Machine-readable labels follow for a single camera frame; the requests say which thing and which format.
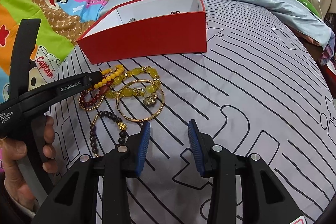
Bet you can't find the dark brown bead bracelet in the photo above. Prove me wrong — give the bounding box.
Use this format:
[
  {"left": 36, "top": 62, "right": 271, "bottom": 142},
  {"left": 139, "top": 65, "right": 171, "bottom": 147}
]
[{"left": 89, "top": 110, "right": 129, "bottom": 158}]

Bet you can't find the red bead bracelet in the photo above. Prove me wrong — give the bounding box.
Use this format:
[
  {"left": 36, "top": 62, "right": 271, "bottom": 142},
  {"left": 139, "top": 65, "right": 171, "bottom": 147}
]
[{"left": 79, "top": 84, "right": 109, "bottom": 109}]

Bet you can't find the translucent yellow stone bracelet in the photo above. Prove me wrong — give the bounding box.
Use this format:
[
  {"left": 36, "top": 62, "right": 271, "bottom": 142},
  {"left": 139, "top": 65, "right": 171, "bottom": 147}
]
[{"left": 105, "top": 65, "right": 162, "bottom": 99}]

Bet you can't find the gold bangle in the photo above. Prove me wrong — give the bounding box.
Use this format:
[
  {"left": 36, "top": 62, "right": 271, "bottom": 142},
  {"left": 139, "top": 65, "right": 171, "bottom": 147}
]
[{"left": 116, "top": 79, "right": 165, "bottom": 123}]

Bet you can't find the yellow bead bracelet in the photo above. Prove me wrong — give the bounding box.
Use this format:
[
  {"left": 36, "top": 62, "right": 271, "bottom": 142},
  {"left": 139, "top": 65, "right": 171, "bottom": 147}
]
[{"left": 93, "top": 64, "right": 125, "bottom": 90}]

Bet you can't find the left human hand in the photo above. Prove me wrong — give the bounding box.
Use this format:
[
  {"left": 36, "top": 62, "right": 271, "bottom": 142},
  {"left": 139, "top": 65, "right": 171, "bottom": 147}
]
[{"left": 1, "top": 116, "right": 58, "bottom": 211}]

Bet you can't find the gold flower charm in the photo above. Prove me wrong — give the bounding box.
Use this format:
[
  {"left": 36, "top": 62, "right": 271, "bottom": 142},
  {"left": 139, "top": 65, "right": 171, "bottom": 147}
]
[{"left": 143, "top": 93, "right": 158, "bottom": 107}]

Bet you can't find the colourful monkey cartoon blanket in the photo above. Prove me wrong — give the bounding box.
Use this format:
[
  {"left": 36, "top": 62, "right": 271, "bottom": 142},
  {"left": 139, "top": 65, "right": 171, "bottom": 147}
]
[{"left": 1, "top": 0, "right": 108, "bottom": 102}]

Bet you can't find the red cardboard box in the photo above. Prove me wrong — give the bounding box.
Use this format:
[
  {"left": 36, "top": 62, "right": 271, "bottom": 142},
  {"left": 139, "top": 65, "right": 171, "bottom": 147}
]
[{"left": 77, "top": 0, "right": 207, "bottom": 64}]

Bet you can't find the green object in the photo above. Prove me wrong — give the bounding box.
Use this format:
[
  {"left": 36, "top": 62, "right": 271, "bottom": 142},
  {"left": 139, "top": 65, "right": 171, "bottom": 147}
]
[{"left": 297, "top": 0, "right": 320, "bottom": 17}]

